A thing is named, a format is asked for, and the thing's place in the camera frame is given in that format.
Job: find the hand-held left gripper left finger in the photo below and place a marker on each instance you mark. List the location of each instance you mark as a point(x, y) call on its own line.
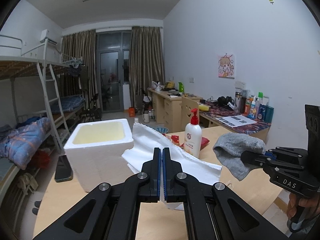
point(158, 172)

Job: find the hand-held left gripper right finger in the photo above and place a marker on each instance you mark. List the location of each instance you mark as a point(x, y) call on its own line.
point(165, 172)

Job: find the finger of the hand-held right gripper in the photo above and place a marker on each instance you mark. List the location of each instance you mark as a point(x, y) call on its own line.
point(285, 152)
point(255, 157)

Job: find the grey sock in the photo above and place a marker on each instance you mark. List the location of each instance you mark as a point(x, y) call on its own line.
point(235, 150)

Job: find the white foam lid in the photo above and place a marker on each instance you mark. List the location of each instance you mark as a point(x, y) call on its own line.
point(150, 140)

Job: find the white foam box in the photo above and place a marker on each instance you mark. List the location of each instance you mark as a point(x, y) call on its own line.
point(100, 162)

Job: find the person's right hand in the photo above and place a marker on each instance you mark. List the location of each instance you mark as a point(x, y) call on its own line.
point(300, 206)

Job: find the printed paper sheets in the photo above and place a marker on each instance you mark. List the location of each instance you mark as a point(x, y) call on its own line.
point(236, 120)

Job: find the blue waste basket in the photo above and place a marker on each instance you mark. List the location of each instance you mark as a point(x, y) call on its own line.
point(162, 130)

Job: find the white lotion pump bottle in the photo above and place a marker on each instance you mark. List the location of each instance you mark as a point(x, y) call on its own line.
point(193, 140)

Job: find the row of toiletry bottles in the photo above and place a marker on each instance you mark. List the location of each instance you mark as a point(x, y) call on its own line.
point(260, 108)

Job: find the white mug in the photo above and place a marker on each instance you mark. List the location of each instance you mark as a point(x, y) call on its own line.
point(145, 118)

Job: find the clear spray bottle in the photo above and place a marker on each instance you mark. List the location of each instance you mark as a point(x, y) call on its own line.
point(136, 120)

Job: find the patterned desk cloth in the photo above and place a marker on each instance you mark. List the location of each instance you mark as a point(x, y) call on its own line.
point(217, 111)

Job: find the light wooden desk with drawers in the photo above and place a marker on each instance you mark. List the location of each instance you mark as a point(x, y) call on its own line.
point(165, 110)

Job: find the black headphones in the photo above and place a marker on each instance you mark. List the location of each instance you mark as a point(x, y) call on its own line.
point(225, 101)

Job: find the orange box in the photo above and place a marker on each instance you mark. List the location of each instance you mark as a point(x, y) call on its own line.
point(132, 112)

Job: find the wooden chair with smiley cutout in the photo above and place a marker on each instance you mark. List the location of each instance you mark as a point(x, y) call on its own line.
point(188, 110)

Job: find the yellow sponge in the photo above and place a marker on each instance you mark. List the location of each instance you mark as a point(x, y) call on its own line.
point(204, 107)

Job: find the white kettle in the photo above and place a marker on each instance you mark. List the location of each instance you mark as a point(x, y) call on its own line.
point(156, 86)

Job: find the black folding chair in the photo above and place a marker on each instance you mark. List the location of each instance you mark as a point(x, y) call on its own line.
point(93, 110)

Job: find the black smartphone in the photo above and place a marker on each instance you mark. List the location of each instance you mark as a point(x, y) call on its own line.
point(63, 168)

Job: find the brown curtain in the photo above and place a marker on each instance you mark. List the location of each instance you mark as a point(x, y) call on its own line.
point(147, 60)
point(77, 47)

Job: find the blue plaid mattress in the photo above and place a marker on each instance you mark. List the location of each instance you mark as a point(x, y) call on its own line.
point(67, 103)

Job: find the red cloth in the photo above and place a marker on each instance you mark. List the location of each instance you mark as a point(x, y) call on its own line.
point(41, 158)

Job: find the hanging dark clothes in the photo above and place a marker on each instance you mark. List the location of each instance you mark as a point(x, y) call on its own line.
point(83, 77)

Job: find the beige cloth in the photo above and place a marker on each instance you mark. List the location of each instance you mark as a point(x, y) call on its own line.
point(27, 182)

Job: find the glass balcony door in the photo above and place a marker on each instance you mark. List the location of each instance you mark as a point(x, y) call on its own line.
point(112, 45)

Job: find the blue plaid quilt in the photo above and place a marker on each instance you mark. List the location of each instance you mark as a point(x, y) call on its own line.
point(25, 142)

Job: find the clothes drying hanger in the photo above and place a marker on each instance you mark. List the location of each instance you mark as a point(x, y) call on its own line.
point(74, 62)

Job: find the dark blue garment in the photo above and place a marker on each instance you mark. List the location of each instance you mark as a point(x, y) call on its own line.
point(28, 121)

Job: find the white bunk bed ladder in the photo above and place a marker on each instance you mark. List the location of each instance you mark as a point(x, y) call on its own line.
point(49, 80)

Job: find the grey mattress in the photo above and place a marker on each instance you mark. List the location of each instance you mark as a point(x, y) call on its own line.
point(6, 168)

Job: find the white metal bunk bed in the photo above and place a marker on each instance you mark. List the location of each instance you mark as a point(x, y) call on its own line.
point(15, 67)
point(32, 52)

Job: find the white air conditioner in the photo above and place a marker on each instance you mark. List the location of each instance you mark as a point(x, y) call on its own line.
point(48, 36)

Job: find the white wall socket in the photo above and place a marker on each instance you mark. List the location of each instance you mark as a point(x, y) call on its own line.
point(239, 84)

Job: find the cartoon wall poster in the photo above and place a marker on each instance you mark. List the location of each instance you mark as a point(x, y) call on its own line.
point(226, 66)

